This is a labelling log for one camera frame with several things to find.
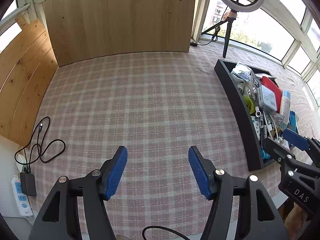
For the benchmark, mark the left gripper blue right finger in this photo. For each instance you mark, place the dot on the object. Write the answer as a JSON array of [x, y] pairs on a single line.
[[216, 185]]

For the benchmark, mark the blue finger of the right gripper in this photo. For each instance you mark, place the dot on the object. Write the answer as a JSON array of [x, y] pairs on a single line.
[[296, 139]]

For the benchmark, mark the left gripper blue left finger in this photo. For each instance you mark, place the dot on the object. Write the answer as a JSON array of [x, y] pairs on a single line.
[[99, 186]]

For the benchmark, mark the blue wet wipes pack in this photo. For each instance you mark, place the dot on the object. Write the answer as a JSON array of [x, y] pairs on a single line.
[[292, 122]]

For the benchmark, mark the blue plastic clip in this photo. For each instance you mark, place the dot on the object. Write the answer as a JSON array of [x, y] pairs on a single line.
[[264, 155]]

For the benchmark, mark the white sunscreen bottle blue cap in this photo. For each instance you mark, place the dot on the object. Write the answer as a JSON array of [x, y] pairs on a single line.
[[285, 108]]

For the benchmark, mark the white box with label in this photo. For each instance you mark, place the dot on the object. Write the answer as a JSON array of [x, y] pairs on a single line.
[[267, 99]]

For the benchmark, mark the red cloth pouch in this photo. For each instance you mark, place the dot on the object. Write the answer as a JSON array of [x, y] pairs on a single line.
[[274, 88]]

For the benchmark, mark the blue green sachet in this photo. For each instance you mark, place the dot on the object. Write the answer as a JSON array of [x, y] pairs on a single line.
[[242, 71]]

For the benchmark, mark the black storage tray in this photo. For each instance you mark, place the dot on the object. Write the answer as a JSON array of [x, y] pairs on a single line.
[[248, 134]]

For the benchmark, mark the black power adapter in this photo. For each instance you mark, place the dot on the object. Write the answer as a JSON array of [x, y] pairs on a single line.
[[28, 184]]

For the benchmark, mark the white power strip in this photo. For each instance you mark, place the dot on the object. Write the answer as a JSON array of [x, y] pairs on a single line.
[[21, 199]]

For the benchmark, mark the pink plaid tablecloth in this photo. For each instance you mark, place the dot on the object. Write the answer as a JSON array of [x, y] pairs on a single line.
[[157, 105]]

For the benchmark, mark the pine plank panel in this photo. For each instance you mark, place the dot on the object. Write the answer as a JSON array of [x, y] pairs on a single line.
[[28, 65]]

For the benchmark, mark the black tripod stand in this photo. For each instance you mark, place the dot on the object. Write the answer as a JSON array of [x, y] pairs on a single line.
[[228, 18]]

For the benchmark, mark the light wood board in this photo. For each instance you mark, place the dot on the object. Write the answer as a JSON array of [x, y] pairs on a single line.
[[85, 29]]

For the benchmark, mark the ring light cable remote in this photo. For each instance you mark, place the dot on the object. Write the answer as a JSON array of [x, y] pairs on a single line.
[[200, 13]]

